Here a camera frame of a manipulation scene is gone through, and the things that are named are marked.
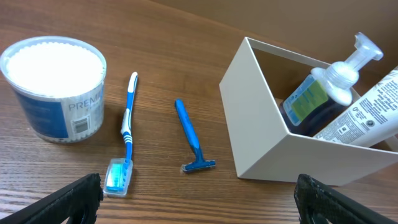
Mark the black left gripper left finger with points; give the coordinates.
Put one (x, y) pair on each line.
(77, 203)

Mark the blue disposable razor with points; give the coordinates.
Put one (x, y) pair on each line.
(200, 162)

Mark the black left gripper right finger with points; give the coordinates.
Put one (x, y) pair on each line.
(318, 203)

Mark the beige open cardboard box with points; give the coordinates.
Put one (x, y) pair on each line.
(259, 77)

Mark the white lotion tube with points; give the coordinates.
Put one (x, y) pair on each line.
(370, 119)

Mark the white cotton swab tub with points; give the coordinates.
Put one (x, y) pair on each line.
(59, 83)

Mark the blue white toothbrush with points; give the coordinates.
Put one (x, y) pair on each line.
(119, 172)

